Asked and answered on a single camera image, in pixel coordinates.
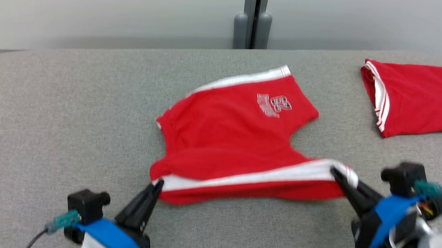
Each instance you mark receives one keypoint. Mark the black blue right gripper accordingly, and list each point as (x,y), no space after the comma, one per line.
(384,224)

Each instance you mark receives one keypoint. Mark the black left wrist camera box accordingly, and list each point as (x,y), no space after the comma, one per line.
(87,205)

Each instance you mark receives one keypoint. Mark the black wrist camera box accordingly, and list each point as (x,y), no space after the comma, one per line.
(405,178)
(87,205)

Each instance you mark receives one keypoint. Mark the red shorts with white stripe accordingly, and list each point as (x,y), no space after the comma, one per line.
(228,131)

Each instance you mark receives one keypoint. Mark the grey cylindrical post cap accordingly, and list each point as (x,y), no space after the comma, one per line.
(240,31)
(265,31)

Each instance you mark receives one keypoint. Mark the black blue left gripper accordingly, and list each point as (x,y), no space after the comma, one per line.
(111,238)

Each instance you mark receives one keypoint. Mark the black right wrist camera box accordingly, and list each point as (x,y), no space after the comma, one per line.
(405,178)

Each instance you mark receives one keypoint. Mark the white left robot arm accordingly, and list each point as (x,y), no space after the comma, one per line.
(90,247)

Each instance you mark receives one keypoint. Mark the red jersey shirt with number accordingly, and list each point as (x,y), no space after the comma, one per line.
(419,99)

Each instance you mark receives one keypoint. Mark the grey metal partition post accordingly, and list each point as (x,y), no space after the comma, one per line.
(250,6)

